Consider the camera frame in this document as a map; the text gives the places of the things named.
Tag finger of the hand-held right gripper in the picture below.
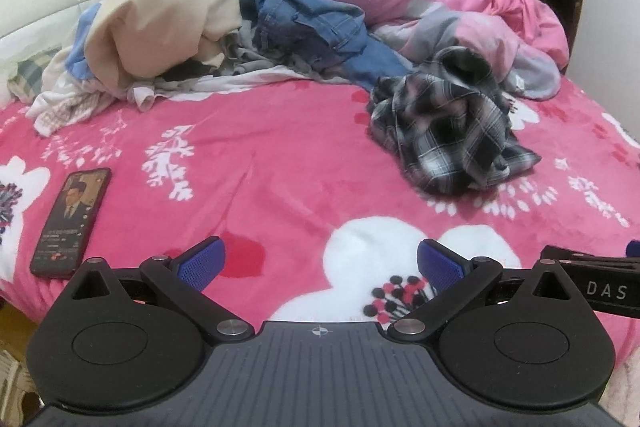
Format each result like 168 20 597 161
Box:
542 239 640 265

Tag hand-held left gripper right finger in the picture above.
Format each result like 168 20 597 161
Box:
387 238 573 342

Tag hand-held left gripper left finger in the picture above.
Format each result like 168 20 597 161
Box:
70 237 255 342

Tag black white plaid shirt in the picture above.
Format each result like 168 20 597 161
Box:
367 47 543 198

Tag pink floral blanket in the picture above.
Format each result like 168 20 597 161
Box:
0 69 640 360

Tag black smartphone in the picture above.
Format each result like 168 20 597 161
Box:
30 167 112 279

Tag white patterned cloth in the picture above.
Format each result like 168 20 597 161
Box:
27 72 301 138

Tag grey cloth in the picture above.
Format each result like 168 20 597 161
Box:
220 32 301 78

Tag light blue white cloth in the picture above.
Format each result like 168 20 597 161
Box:
65 2 103 82

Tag cream garment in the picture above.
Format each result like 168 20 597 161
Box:
82 0 243 98

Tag checked pillow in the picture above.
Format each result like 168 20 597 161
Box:
7 47 63 102

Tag blue jeans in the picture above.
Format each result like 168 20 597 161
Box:
240 0 416 90

